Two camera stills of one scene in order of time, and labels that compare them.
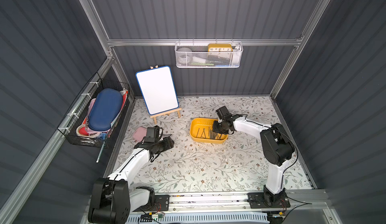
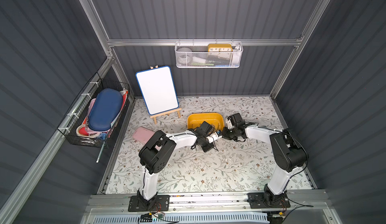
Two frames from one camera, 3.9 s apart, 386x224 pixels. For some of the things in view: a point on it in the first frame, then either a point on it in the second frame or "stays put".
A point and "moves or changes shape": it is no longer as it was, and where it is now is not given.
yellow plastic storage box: [201, 131] moves or changes shape
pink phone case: [139, 133] stays put
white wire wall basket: [208, 54] stays put
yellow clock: [219, 47] stays put
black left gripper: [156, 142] -> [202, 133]
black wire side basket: [92, 118] stays put
